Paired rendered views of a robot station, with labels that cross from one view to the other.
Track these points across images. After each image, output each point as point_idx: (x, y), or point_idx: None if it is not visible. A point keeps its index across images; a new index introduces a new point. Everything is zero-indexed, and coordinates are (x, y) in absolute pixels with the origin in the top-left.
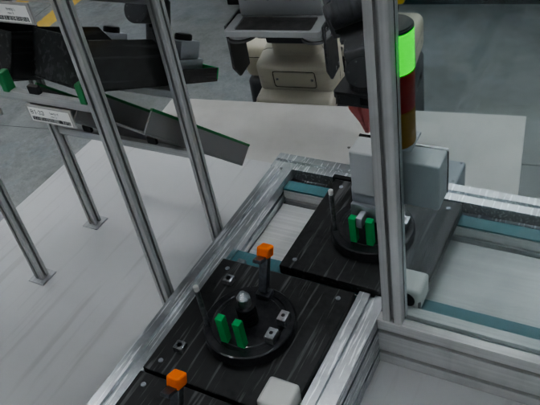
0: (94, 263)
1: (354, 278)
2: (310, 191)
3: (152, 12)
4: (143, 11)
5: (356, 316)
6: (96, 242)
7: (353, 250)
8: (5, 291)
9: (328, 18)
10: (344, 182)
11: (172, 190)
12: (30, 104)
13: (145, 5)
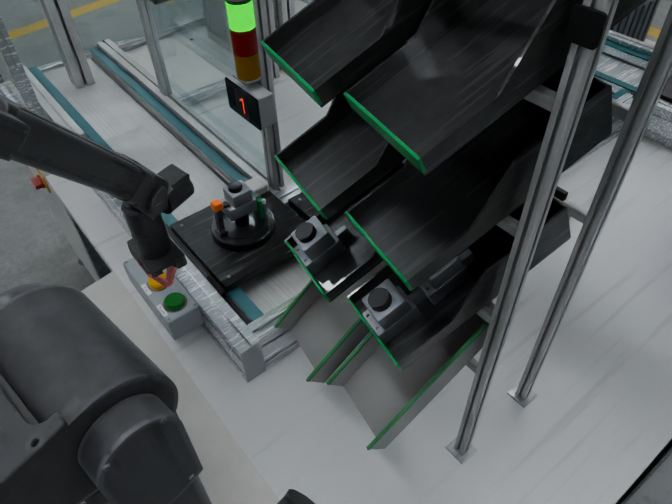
0: (466, 384)
1: (281, 206)
2: (248, 301)
3: None
4: (297, 494)
5: (296, 192)
6: (461, 414)
7: (269, 210)
8: (562, 394)
9: (168, 183)
10: (222, 279)
11: (360, 454)
12: None
13: (289, 491)
